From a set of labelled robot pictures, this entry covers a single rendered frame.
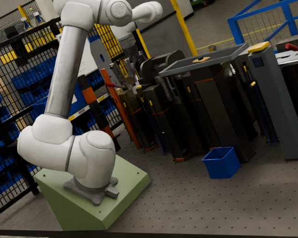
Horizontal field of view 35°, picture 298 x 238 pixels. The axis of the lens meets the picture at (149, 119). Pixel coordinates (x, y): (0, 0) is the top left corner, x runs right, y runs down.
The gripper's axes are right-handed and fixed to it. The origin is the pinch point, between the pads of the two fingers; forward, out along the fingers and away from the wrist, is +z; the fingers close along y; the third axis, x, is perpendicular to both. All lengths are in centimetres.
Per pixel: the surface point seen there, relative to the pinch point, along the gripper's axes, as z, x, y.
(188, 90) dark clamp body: 3, -50, -25
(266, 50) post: -9, -99, -35
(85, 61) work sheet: -18, 54, 11
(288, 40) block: 1, -82, 14
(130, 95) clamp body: 2.3, -2.9, -16.4
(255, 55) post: -9, -95, -37
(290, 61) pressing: 4, -92, -9
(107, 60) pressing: -15.7, 26.6, 4.5
